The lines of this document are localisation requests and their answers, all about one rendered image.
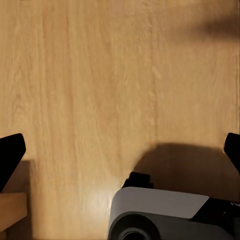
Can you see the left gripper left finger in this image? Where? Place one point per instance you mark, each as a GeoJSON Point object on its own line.
{"type": "Point", "coordinates": [12, 149]}

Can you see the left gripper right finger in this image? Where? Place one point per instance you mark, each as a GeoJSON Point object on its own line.
{"type": "Point", "coordinates": [232, 149]}

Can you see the bed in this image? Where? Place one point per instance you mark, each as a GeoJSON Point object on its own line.
{"type": "Point", "coordinates": [13, 208]}

